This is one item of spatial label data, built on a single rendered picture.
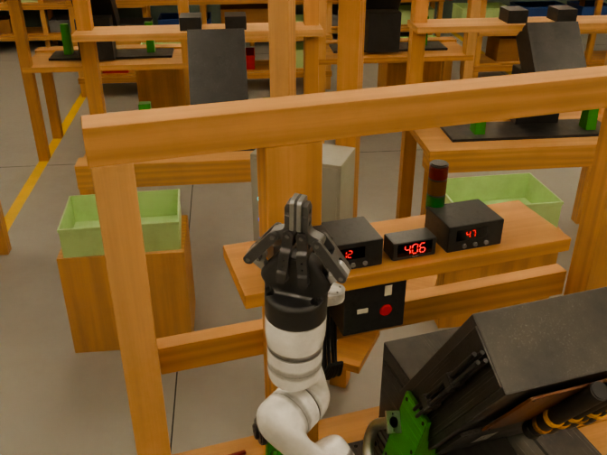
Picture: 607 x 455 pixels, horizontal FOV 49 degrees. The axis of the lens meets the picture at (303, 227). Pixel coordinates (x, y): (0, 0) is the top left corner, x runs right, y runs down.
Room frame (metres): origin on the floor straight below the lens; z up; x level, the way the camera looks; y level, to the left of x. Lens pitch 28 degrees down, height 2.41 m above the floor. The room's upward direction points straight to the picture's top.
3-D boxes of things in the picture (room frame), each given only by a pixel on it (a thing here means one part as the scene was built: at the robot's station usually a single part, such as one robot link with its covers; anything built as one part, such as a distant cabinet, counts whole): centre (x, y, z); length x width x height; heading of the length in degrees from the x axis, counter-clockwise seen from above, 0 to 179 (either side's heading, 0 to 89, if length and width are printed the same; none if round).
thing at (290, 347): (0.69, 0.00, 1.91); 0.11 x 0.09 x 0.06; 163
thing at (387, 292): (1.47, -0.16, 1.43); 0.17 x 0.12 x 0.15; 108
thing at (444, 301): (1.66, -0.22, 1.23); 1.30 x 0.05 x 0.09; 108
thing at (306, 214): (0.65, -0.01, 2.07); 0.03 x 0.01 x 0.05; 73
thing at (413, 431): (1.22, -0.28, 1.17); 0.13 x 0.12 x 0.20; 108
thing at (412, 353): (1.47, -0.39, 1.07); 0.30 x 0.18 x 0.34; 108
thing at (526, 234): (1.55, -0.25, 1.52); 0.90 x 0.25 x 0.04; 108
